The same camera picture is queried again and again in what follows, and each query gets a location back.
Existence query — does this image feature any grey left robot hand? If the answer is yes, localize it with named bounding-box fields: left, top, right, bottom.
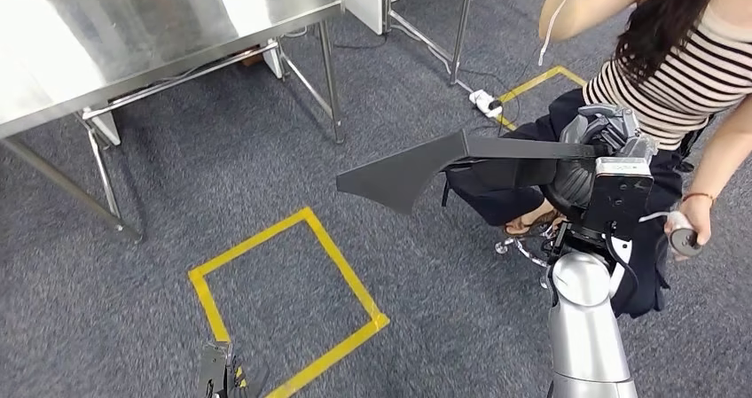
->
left=225, top=356, right=272, bottom=398

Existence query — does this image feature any person's left hand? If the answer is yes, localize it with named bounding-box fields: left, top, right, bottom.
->
left=663, top=197, right=714, bottom=262

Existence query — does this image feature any grey handheld controller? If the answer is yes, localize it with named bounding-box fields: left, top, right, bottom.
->
left=638, top=210, right=705, bottom=259

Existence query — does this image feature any black plastic car part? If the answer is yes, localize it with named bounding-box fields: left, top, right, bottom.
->
left=335, top=129, right=612, bottom=215

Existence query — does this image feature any steel workbench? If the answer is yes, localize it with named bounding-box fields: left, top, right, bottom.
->
left=0, top=0, right=347, bottom=245

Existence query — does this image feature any person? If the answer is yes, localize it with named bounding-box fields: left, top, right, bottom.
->
left=440, top=0, right=752, bottom=320

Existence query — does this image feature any black swivel stool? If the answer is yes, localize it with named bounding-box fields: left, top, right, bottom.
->
left=495, top=222, right=565, bottom=291

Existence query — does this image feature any white power strip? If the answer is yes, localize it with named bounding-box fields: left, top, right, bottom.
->
left=468, top=89, right=505, bottom=120

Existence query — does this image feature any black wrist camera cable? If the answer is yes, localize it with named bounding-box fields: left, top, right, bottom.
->
left=601, top=222, right=640, bottom=292

